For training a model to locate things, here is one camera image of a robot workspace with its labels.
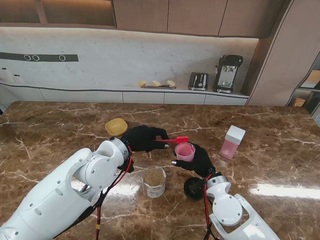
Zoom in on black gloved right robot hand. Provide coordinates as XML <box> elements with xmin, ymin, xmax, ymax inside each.
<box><xmin>171</xmin><ymin>143</ymin><xmax>216</xmax><ymax>178</ymax></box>

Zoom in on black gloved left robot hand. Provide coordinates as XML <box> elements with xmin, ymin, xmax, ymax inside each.
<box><xmin>120</xmin><ymin>125</ymin><xmax>170</xmax><ymax>154</ymax></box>

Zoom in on pink measuring cup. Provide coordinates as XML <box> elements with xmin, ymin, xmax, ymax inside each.
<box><xmin>174</xmin><ymin>142</ymin><xmax>196</xmax><ymax>163</ymax></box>

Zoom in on black round jar lid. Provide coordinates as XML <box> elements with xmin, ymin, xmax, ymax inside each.
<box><xmin>183</xmin><ymin>176</ymin><xmax>208</xmax><ymax>201</ymax></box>

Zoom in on red plastic scoop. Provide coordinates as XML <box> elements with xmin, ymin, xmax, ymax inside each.
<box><xmin>153</xmin><ymin>136</ymin><xmax>189</xmax><ymax>145</ymax></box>

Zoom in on clear labelled grain jar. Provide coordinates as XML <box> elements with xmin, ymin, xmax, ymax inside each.
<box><xmin>142</xmin><ymin>166</ymin><xmax>166</xmax><ymax>198</ymax></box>

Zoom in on pink container with white lid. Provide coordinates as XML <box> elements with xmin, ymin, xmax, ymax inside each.
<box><xmin>219</xmin><ymin>125</ymin><xmax>247</xmax><ymax>160</ymax></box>

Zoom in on yellow plastic bowl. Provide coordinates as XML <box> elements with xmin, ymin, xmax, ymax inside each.
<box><xmin>104</xmin><ymin>118</ymin><xmax>128</xmax><ymax>137</ymax></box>

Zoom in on white counter with drawers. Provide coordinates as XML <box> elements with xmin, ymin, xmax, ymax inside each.
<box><xmin>0</xmin><ymin>81</ymin><xmax>251</xmax><ymax>106</ymax></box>

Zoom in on dark wooden cutting board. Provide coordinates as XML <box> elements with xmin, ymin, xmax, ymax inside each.
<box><xmin>143</xmin><ymin>84</ymin><xmax>177</xmax><ymax>90</ymax></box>

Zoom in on black and steel toaster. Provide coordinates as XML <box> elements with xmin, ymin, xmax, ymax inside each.
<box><xmin>187</xmin><ymin>71</ymin><xmax>210</xmax><ymax>92</ymax></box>

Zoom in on black espresso machine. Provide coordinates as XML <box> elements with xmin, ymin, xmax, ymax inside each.
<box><xmin>211</xmin><ymin>54</ymin><xmax>244</xmax><ymax>95</ymax></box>

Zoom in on small wooden box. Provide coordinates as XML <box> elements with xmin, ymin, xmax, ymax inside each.
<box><xmin>291</xmin><ymin>97</ymin><xmax>306</xmax><ymax>108</ymax></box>

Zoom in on tall wooden side panel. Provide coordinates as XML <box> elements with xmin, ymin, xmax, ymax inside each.
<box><xmin>246</xmin><ymin>0</ymin><xmax>320</xmax><ymax>107</ymax></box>

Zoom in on open shelf unit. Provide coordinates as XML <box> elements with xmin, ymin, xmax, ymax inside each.
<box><xmin>286</xmin><ymin>51</ymin><xmax>320</xmax><ymax>118</ymax></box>

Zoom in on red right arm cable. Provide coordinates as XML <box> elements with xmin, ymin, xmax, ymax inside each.
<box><xmin>202</xmin><ymin>172</ymin><xmax>216</xmax><ymax>240</ymax></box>

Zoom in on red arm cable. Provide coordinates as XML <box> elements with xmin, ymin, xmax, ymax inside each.
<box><xmin>94</xmin><ymin>146</ymin><xmax>135</xmax><ymax>240</ymax></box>
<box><xmin>202</xmin><ymin>172</ymin><xmax>216</xmax><ymax>240</ymax></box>

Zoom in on red left arm cable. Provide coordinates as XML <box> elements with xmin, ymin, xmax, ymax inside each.
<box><xmin>94</xmin><ymin>146</ymin><xmax>135</xmax><ymax>240</ymax></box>

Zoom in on black wall socket strip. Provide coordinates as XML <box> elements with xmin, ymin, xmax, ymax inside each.
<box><xmin>0</xmin><ymin>52</ymin><xmax>79</xmax><ymax>63</ymax></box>

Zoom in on wooden wall cabinet doors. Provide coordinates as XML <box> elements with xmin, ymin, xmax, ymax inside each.
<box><xmin>112</xmin><ymin>0</ymin><xmax>287</xmax><ymax>39</ymax></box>

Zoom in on open lit wall cabinet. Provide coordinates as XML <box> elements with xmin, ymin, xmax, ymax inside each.
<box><xmin>0</xmin><ymin>0</ymin><xmax>118</xmax><ymax>29</ymax></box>

